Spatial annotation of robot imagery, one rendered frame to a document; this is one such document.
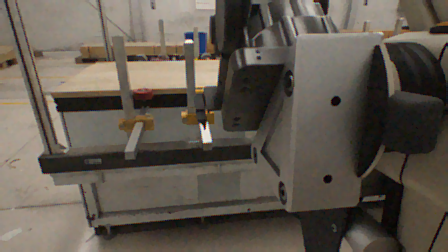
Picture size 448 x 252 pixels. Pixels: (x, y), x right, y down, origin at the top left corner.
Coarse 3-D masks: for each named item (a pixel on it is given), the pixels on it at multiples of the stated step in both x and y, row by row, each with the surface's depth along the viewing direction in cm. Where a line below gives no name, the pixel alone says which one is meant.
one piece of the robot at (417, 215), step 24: (408, 48) 19; (432, 48) 18; (408, 72) 17; (432, 72) 18; (384, 168) 23; (408, 168) 21; (432, 168) 19; (408, 192) 28; (432, 192) 19; (384, 216) 33; (408, 216) 28; (432, 216) 26; (408, 240) 29; (432, 240) 26
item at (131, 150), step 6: (144, 108) 120; (144, 114) 114; (138, 126) 103; (132, 132) 98; (138, 132) 98; (132, 138) 93; (138, 138) 94; (132, 144) 89; (138, 144) 93; (126, 150) 85; (132, 150) 85; (126, 156) 86; (132, 156) 86
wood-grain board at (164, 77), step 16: (96, 64) 176; (112, 64) 176; (128, 64) 176; (144, 64) 176; (160, 64) 177; (176, 64) 177; (208, 64) 177; (80, 80) 137; (96, 80) 137; (112, 80) 137; (144, 80) 138; (160, 80) 138; (176, 80) 138; (208, 80) 138; (64, 96) 120; (80, 96) 121; (96, 96) 121
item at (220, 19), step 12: (216, 0) 30; (228, 0) 25; (240, 0) 25; (324, 0) 26; (216, 12) 31; (228, 12) 25; (240, 12) 25; (324, 12) 26; (216, 24) 31; (228, 24) 25; (240, 24) 25; (228, 36) 26; (240, 36) 26; (228, 48) 28
